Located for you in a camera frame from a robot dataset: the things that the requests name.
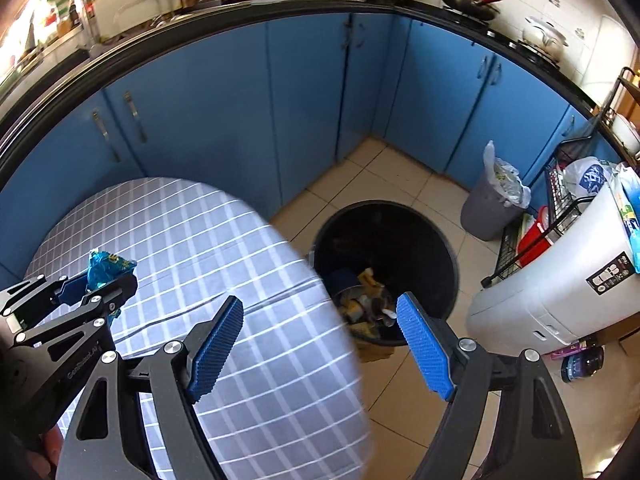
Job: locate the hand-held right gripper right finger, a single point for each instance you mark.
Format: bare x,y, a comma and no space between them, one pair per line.
425,350

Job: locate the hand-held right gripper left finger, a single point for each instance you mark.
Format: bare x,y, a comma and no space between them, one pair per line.
217,345

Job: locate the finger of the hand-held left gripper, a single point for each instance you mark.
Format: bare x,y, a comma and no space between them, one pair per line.
117,295
75,290

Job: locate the blue snack packet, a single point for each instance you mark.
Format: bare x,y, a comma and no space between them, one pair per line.
102,267

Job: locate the blue cup white inside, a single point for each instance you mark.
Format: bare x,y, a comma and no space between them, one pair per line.
345,282

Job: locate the black round trash bin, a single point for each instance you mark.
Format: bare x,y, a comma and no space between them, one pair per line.
380,225

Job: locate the person's left hand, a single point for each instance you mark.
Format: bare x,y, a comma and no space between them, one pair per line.
50,452

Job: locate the yellow wrapper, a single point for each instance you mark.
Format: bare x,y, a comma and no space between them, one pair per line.
370,282

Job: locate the purple box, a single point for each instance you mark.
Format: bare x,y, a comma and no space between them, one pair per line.
562,352

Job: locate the white plastic appliance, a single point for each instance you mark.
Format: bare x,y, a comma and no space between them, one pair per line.
550,280

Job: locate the grey waste bin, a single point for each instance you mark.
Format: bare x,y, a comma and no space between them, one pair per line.
482,215

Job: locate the red plastic tub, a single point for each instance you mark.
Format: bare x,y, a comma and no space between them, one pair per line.
532,240

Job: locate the dark glass jar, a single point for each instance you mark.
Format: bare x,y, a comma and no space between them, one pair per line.
582,365

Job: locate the clear bin liner bag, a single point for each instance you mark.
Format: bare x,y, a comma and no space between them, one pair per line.
505,180

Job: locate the row of blue cabinet doors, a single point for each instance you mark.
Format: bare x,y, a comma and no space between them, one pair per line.
225,110

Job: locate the white plastic bag blue print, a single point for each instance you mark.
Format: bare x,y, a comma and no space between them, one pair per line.
590,175

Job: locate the blue white tissue pack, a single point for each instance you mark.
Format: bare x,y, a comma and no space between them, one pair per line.
631,210

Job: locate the steel kitchen faucet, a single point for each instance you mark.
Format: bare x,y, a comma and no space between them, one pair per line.
91,35

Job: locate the white dish drainer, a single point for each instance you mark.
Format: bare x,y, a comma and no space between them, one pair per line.
120,15

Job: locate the steel sink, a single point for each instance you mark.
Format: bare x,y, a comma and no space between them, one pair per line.
185,15

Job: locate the black kitchen countertop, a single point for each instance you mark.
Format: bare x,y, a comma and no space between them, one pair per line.
225,20

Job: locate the white bowl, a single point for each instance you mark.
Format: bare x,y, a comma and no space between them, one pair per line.
627,135

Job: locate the black gas hob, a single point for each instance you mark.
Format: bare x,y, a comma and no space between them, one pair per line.
500,37

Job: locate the white casserole pot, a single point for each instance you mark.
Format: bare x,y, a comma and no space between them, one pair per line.
545,40

